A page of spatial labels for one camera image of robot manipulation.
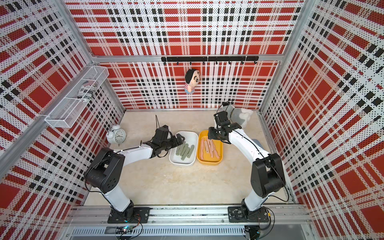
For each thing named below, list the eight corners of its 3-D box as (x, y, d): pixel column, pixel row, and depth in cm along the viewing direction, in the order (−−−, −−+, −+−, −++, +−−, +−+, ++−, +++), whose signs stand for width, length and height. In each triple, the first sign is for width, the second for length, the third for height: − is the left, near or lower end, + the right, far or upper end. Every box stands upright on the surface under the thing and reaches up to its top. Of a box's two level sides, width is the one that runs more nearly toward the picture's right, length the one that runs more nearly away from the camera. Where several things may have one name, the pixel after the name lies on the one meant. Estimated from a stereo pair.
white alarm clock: (112, 146, 102) (103, 135, 92) (122, 134, 108) (114, 123, 99) (118, 148, 101) (110, 137, 91) (128, 136, 107) (121, 125, 98)
